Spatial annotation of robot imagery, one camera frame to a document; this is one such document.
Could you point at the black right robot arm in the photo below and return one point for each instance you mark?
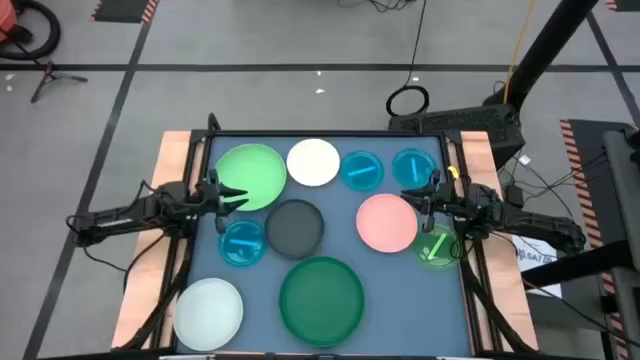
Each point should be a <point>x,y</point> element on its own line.
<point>540,227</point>

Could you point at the grey metal stand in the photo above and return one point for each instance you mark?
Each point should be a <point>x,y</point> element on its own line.
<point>622,175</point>

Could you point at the light green plastic plate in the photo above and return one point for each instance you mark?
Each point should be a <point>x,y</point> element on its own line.
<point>260,170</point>

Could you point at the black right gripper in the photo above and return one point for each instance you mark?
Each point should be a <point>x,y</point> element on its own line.
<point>447,200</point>

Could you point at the light wooden side board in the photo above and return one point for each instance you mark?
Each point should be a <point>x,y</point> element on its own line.
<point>167,150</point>
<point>480,145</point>

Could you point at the black hazard-striped floor mat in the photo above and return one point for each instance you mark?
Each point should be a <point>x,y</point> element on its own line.
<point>120,10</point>
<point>587,140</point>

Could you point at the black table frame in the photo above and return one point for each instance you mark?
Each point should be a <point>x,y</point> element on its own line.
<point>325,134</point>

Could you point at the clear teal plastic plate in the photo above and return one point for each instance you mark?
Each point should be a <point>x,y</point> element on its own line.
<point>407,167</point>
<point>242,252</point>
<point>362,171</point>

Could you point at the white printed paper sheet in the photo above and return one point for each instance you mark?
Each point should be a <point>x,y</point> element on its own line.
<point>537,258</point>

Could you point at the large dark green plastic plate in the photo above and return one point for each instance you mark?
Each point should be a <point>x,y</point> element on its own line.
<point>321,301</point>

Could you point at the orange vacuum cleaner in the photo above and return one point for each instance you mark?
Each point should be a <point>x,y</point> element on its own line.
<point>6,20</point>

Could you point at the small white plastic plate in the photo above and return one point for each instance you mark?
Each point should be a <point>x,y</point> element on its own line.
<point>313,162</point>

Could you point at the clear green plastic plate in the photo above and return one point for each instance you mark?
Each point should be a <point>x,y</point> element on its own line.
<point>440,255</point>

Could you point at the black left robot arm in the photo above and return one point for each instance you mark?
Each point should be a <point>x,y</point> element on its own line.
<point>115,220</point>

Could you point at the small yellow tag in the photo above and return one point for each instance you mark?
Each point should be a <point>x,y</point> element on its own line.
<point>453,172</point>

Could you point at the black power adapter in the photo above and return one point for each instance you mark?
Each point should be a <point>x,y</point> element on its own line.
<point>514,196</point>

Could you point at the black beam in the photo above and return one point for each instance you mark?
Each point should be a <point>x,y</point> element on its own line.
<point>575,262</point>

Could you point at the pink plastic plate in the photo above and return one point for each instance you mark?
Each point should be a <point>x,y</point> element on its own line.
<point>386,223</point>

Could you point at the thick black pole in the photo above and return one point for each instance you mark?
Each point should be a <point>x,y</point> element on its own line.
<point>550,45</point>

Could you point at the large off-white plastic plate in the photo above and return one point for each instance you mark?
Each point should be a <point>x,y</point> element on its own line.
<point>207,314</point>

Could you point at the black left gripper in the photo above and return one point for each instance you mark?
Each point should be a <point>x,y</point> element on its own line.
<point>207,197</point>

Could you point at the dark grey plastic plate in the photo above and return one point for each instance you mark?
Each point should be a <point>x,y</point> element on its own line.
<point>294,229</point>

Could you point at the black tripod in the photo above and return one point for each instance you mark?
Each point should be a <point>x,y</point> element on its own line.
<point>50,75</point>

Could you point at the small white tag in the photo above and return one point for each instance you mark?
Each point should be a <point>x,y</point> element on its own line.
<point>524,160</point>

